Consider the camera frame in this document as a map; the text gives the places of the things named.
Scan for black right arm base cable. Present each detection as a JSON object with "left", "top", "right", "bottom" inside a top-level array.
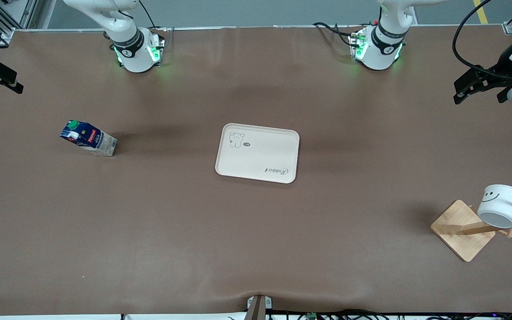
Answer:
[{"left": 138, "top": 0, "right": 168, "bottom": 32}]

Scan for wooden mug stand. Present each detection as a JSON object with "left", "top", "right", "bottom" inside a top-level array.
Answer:
[{"left": 430, "top": 193, "right": 512, "bottom": 263}]

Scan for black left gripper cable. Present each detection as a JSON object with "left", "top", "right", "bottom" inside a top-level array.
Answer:
[{"left": 452, "top": 0, "right": 506, "bottom": 81}]

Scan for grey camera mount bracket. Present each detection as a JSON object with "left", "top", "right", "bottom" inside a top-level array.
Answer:
[{"left": 246, "top": 295, "right": 273, "bottom": 320}]

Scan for black arm base cable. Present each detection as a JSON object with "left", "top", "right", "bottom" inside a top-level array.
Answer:
[
  {"left": 138, "top": 0, "right": 168, "bottom": 32},
  {"left": 312, "top": 21, "right": 355, "bottom": 48}
]

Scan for white smiley cup black handle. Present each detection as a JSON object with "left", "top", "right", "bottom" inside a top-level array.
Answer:
[{"left": 477, "top": 184, "right": 512, "bottom": 229}]

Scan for black left arm base cable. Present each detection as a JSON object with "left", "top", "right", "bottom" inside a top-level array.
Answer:
[{"left": 312, "top": 21, "right": 355, "bottom": 48}]

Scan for cream rabbit print tray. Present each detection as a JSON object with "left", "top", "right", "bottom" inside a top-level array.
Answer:
[{"left": 215, "top": 123, "right": 300, "bottom": 184}]

